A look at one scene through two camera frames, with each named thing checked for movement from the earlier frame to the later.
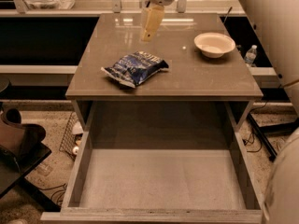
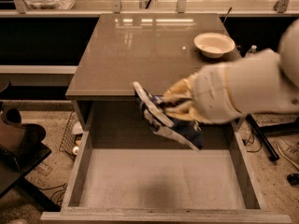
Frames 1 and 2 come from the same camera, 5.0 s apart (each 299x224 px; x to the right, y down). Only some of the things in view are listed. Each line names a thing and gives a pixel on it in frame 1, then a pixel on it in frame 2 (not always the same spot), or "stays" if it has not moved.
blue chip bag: x=132 y=68 -> x=163 y=122
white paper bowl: x=214 y=45 stays
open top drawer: x=160 y=162 stays
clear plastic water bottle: x=250 y=55 stays
